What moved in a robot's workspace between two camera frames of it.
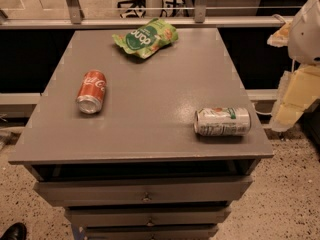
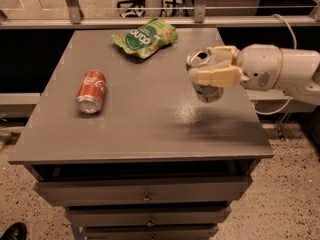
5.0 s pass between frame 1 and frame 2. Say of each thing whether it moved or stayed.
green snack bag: stayed
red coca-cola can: stayed
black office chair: stayed
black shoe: stayed
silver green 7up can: moved
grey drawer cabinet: stayed
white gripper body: moved
